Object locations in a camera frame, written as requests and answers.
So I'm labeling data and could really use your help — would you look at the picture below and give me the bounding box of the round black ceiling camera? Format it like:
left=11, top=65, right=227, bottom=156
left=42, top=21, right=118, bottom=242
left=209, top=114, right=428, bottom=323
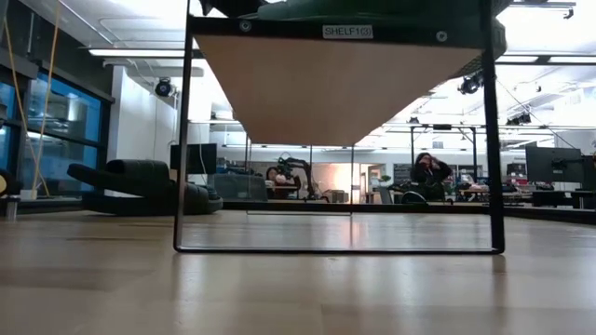
left=154, top=76, right=174, bottom=98

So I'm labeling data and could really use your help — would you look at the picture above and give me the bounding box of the yellow round object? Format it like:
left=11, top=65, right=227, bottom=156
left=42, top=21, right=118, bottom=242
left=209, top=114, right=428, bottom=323
left=0, top=167, right=23, bottom=196

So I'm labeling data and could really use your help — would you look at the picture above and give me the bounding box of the black-framed wooden shelf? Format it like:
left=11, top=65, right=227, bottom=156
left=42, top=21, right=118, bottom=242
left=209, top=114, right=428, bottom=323
left=172, top=0, right=507, bottom=255

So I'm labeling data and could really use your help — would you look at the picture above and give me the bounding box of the green slipper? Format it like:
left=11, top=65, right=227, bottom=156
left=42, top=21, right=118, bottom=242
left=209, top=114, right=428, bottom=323
left=255, top=0, right=513, bottom=78

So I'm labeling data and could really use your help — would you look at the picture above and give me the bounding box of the small black monitor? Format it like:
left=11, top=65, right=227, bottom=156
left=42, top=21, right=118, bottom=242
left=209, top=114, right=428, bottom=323
left=169, top=142, right=218, bottom=176

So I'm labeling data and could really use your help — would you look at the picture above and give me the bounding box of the grey metal cylinder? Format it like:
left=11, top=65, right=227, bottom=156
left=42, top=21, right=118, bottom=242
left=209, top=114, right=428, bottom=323
left=4, top=194, right=20, bottom=222

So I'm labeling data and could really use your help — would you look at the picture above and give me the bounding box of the white shelf label sticker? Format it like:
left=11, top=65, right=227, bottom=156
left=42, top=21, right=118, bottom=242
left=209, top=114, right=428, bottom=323
left=322, top=24, right=374, bottom=40

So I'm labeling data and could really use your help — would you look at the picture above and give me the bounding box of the ceiling strip light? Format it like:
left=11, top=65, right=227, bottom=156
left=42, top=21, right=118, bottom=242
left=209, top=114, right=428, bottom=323
left=88, top=47, right=206, bottom=59

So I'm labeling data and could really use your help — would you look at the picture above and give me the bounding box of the black metal rig frame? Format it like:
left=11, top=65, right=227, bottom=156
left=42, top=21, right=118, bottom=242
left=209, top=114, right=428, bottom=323
left=409, top=123, right=479, bottom=169

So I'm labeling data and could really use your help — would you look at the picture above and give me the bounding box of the blue glass window wall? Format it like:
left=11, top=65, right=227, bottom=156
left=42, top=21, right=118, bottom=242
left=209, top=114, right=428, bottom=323
left=0, top=64, right=115, bottom=196

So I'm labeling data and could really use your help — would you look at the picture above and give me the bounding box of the person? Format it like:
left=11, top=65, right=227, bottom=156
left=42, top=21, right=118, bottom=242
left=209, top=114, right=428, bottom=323
left=265, top=166, right=299, bottom=187
left=409, top=152, right=454, bottom=202

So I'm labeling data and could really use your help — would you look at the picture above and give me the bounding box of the black desk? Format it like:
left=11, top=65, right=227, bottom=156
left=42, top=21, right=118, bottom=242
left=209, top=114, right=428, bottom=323
left=530, top=188, right=596, bottom=209

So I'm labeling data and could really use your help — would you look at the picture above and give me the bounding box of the wide black monitor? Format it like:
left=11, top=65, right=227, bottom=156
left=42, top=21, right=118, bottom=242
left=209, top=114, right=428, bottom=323
left=525, top=146, right=583, bottom=183

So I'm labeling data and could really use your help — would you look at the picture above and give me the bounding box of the yellow cable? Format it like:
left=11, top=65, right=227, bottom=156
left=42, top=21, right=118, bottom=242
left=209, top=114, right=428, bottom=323
left=2, top=13, right=51, bottom=197
left=31, top=0, right=61, bottom=192

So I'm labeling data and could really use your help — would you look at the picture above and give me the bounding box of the black ceiling spotlight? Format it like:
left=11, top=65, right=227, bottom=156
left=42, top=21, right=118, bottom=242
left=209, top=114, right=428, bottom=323
left=458, top=72, right=485, bottom=96

